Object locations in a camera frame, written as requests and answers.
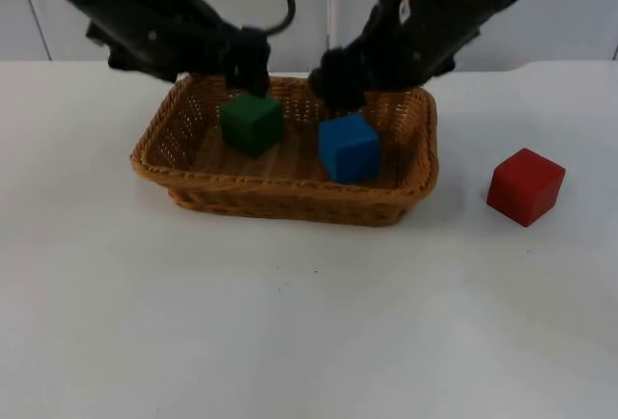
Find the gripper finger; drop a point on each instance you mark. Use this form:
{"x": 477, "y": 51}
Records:
{"x": 251, "y": 83}
{"x": 345, "y": 103}

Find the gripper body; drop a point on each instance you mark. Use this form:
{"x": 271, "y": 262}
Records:
{"x": 340, "y": 71}
{"x": 246, "y": 49}

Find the green cube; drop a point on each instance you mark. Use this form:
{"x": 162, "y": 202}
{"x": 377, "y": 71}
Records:
{"x": 251, "y": 124}

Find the blue cube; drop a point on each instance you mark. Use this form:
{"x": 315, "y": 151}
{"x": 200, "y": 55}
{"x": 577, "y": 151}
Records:
{"x": 350, "y": 148}

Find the brown wicker basket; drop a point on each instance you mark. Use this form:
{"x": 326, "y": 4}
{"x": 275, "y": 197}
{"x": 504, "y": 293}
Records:
{"x": 289, "y": 192}

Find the red cube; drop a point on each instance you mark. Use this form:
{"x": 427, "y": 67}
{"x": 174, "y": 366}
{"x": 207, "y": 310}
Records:
{"x": 524, "y": 187}

